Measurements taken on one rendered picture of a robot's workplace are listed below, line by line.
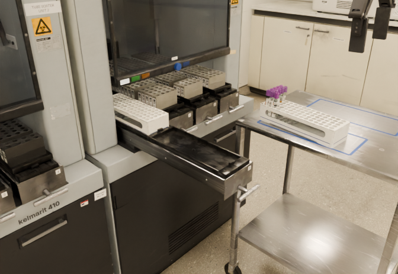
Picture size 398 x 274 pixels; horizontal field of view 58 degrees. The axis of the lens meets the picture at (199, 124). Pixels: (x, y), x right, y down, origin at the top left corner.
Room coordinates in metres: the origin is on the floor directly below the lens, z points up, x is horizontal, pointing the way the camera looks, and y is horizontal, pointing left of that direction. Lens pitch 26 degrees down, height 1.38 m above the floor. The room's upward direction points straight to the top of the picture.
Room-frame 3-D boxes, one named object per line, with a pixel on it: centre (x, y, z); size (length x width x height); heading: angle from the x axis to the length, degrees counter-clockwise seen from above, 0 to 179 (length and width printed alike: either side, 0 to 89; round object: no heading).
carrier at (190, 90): (1.44, 0.03, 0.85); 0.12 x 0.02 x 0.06; 136
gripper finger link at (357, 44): (0.74, -0.32, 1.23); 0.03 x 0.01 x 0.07; 48
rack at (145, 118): (1.22, 0.25, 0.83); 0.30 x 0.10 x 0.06; 47
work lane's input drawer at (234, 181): (1.10, 0.12, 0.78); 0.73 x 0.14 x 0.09; 47
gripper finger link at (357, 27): (0.72, -0.31, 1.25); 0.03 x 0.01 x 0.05; 138
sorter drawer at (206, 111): (1.60, 0.20, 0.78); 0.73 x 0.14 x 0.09; 47
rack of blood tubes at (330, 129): (1.13, -0.36, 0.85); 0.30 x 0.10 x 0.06; 42
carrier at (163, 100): (1.33, 0.13, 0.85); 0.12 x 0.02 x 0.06; 137
